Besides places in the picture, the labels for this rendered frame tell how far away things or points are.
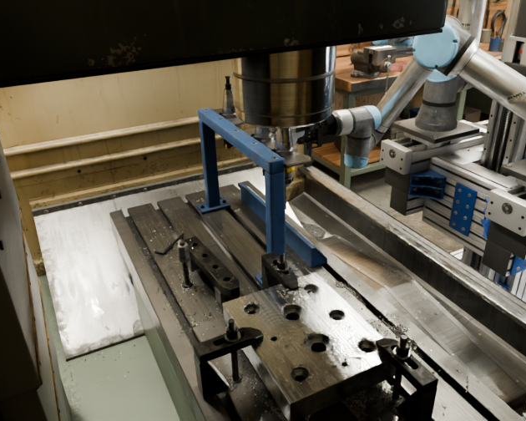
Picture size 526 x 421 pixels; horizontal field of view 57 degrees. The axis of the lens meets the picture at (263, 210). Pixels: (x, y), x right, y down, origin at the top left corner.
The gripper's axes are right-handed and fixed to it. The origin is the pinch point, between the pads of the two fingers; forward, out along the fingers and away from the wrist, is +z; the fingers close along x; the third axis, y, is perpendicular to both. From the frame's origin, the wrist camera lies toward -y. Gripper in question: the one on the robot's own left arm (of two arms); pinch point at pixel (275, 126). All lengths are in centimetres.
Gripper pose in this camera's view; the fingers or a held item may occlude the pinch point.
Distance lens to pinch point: 139.6
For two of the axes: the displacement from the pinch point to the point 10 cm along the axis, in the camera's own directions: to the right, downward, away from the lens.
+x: -4.5, -4.0, 8.0
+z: -9.0, 2.1, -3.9
